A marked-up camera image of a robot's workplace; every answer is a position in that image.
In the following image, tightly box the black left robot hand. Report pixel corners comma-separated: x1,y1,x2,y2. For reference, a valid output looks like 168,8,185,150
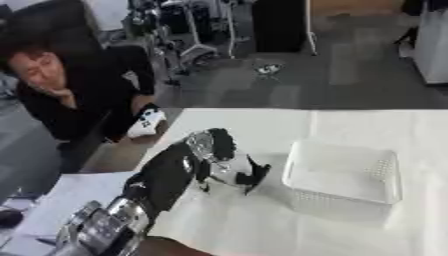
194,127,273,196

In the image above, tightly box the white game controller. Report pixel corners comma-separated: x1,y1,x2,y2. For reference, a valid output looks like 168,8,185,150
126,107,170,140

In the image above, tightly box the small black and white floor object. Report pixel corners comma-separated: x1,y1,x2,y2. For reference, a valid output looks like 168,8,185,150
252,61,286,80

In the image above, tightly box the wheeled metal stand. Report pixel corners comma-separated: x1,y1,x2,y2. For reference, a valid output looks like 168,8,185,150
155,0,242,68

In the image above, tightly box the white perforated plastic basket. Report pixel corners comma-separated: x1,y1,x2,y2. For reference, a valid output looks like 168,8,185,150
281,139,405,215

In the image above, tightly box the black cabinet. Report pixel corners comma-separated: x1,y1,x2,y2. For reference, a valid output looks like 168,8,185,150
250,0,310,54

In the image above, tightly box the person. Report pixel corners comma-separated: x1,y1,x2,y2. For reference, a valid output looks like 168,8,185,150
0,43,172,174

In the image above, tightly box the white paper sheet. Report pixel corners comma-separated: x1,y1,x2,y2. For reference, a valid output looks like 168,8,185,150
14,171,137,237

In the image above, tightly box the black office chair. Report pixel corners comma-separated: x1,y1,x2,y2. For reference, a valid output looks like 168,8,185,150
0,0,107,58

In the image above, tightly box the black rounded object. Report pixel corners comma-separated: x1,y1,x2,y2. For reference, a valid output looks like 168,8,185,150
0,208,27,229

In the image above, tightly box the white cabinet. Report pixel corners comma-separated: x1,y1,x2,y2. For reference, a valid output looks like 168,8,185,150
411,0,448,85

